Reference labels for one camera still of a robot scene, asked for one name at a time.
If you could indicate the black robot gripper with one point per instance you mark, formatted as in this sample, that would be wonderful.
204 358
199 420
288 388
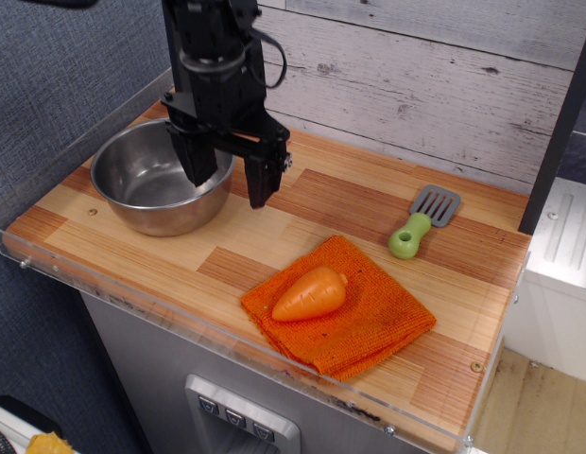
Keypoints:
221 104

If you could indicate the stainless steel pot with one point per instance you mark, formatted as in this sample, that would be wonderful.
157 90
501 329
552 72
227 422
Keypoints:
139 174

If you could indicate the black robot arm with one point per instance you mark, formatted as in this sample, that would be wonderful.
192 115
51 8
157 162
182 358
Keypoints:
214 30

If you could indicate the orange plastic toy carrot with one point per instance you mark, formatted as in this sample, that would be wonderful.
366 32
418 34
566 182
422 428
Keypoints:
317 293

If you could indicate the orange knitted cloth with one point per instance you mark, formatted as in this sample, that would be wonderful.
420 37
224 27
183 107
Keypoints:
378 318

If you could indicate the clear acrylic table guard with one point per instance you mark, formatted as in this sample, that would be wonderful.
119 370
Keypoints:
362 152

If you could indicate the grey toy fridge cabinet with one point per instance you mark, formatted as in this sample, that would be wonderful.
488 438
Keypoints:
190 398

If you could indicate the yellow crumpled object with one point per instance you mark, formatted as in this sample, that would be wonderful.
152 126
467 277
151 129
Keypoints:
48 443

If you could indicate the white toy sink unit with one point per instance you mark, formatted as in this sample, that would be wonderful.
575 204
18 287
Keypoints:
546 320

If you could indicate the grey spatula with green handle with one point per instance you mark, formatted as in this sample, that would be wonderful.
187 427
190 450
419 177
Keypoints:
434 207

